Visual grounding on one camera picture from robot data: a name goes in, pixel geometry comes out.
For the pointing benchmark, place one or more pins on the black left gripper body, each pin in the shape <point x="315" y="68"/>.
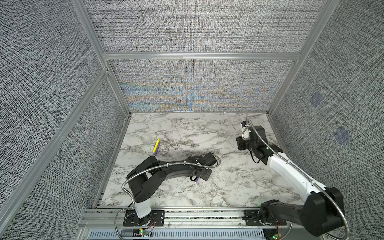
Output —
<point x="206" y="173"/>

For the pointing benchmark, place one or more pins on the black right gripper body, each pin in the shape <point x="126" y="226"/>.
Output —
<point x="245" y="144"/>

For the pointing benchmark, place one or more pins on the yellow highlighter pen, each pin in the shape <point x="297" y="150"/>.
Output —
<point x="156" y="145"/>

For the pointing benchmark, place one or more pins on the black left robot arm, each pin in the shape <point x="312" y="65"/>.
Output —
<point x="144" y="180"/>

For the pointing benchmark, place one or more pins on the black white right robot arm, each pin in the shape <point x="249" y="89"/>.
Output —
<point x="319" y="209"/>

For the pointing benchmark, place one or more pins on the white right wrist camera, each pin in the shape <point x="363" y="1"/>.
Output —
<point x="254" y="133"/>

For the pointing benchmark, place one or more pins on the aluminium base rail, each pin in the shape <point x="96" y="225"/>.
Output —
<point x="186" y="224"/>

